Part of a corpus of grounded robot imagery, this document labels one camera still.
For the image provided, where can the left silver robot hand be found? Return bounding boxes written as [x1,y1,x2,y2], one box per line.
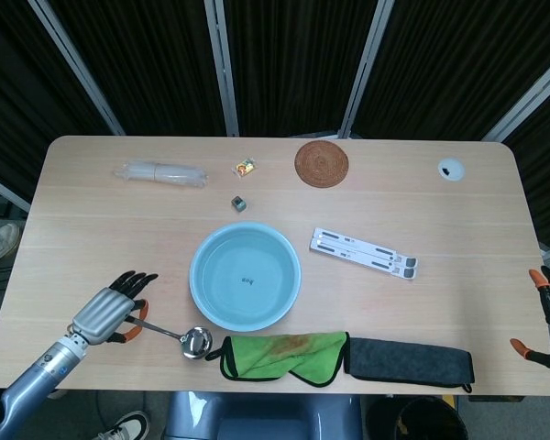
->
[67,270,160,346]

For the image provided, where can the metal ladle with black handle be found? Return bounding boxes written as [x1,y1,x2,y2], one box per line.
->
[126,316,214,361]

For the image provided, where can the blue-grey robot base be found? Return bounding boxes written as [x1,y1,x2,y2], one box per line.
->
[163,390,363,440]

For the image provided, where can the light blue bowl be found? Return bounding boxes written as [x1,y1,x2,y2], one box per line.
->
[189,221,303,333]

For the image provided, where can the white sneaker with black trim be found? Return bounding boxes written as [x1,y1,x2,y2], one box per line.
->
[91,410,151,440]

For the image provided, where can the beige sneaker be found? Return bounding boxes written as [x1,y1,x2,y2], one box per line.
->
[0,223,21,271]

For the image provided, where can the dark grey cloth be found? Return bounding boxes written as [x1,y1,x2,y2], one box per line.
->
[343,336,476,394]

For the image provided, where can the clear plastic bag roll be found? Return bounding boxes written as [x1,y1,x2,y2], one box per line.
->
[113,159,209,189]

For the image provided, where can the black waste bin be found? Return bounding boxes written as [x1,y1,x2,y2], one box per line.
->
[365,394,468,440]

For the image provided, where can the green microfiber cloth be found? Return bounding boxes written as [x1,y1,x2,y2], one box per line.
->
[204,330,351,389]

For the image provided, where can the white folding laptop stand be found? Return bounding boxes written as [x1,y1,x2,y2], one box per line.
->
[308,226,419,281]

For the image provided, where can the small yellow snack packet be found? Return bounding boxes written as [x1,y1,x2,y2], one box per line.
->
[230,156,259,178]

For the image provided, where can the round woven rattan coaster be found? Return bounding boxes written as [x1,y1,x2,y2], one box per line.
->
[293,140,350,188]

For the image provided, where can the white cable grommet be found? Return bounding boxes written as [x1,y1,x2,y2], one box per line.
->
[436,157,467,182]

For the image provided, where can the grey partition frame post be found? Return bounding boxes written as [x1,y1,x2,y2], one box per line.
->
[27,0,127,137]
[203,0,240,138]
[480,59,550,143]
[336,0,395,139]

